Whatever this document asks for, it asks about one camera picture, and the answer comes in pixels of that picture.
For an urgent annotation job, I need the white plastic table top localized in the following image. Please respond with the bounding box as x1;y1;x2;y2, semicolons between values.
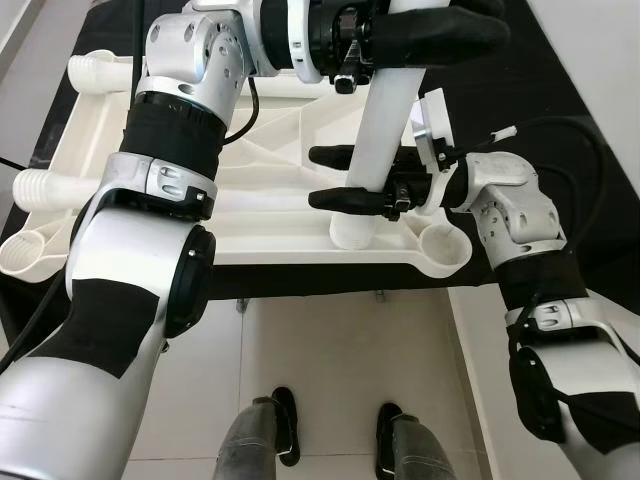
0;60;476;278

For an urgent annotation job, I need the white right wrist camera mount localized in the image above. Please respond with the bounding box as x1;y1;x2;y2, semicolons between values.
405;88;456;216

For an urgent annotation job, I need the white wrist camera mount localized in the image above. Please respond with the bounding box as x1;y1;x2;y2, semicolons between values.
262;0;323;83
405;88;456;216

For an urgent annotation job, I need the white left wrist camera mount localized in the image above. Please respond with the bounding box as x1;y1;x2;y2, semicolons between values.
262;0;323;83

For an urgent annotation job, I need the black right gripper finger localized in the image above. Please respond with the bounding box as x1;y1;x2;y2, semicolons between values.
307;187;403;218
308;145;355;173

